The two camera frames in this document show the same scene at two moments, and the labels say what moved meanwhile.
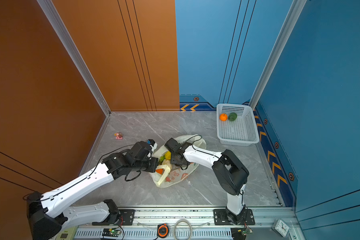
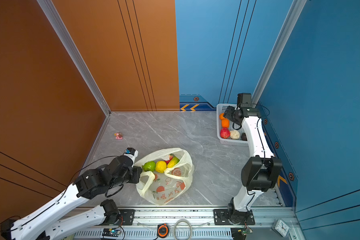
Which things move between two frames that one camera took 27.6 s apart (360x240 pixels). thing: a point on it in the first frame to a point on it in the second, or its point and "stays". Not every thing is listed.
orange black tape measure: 162,230 stays
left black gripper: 155,163 to 137,170
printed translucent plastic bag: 168,175 to 164,188
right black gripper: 173,162 to 228,113
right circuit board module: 240,233 stays
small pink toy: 118,136 stays
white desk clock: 281,227 stays
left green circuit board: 111,232 stays
